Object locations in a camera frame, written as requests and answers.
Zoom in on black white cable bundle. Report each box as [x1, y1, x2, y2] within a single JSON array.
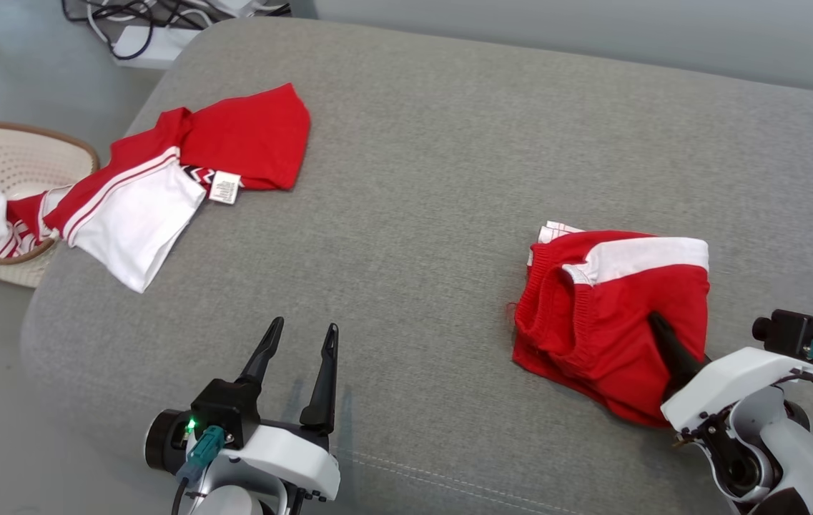
[[61, 0, 292, 62]]

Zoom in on grey fabric sofa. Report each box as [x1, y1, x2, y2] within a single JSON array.
[[20, 18, 813, 515]]

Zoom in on red shorts with white stripe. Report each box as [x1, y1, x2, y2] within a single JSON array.
[[506, 220, 711, 428]]

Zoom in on red white printed t-shirt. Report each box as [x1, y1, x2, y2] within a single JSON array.
[[41, 82, 312, 294]]

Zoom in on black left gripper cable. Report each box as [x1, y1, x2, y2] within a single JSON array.
[[170, 426, 227, 515]]

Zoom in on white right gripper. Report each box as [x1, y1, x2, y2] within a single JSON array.
[[648, 311, 813, 434]]

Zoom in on cream perforated laundry basket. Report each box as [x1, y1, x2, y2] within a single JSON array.
[[0, 122, 101, 289]]

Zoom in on white power strip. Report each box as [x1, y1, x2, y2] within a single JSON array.
[[112, 25, 192, 70]]

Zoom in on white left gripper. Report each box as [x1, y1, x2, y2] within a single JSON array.
[[195, 317, 341, 501]]

